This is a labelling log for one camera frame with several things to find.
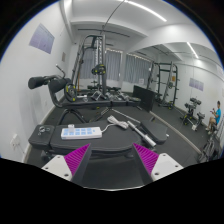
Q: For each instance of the white wall socket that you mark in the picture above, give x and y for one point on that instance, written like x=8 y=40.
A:
x=15 y=141

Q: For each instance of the silver barbell bar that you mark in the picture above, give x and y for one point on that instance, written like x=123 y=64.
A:
x=144 y=136

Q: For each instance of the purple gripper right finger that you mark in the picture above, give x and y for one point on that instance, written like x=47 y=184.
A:
x=153 y=166

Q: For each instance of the purple wall poster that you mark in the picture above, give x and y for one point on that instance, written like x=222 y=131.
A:
x=42 y=39

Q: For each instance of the black power rack machine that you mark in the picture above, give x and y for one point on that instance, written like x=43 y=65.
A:
x=101 y=95

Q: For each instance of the black yellow weight plate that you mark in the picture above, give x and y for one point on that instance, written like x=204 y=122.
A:
x=70 y=92

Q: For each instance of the black weight bench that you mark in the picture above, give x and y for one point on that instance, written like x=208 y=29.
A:
x=104 y=137

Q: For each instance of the large wall mirror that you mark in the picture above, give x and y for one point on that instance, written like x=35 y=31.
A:
x=187 y=78

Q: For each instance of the person in blue shirt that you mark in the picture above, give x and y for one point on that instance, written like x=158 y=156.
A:
x=215 y=119

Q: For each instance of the metal carabiner clips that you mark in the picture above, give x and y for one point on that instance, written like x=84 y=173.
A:
x=42 y=130

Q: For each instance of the white power strip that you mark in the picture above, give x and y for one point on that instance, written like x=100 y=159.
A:
x=81 y=133

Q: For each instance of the ceiling light strip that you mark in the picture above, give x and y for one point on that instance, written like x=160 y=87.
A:
x=144 y=8

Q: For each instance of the white charger plug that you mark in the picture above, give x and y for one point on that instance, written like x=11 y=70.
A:
x=71 y=126

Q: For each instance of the black box platform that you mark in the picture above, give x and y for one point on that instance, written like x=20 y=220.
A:
x=146 y=96

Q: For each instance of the black preacher curl pad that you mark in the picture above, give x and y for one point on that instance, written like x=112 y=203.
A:
x=54 y=83

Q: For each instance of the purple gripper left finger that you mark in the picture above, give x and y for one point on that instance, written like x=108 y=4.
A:
x=72 y=166

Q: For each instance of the grey window curtains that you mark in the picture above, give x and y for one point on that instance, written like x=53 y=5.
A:
x=136 y=68

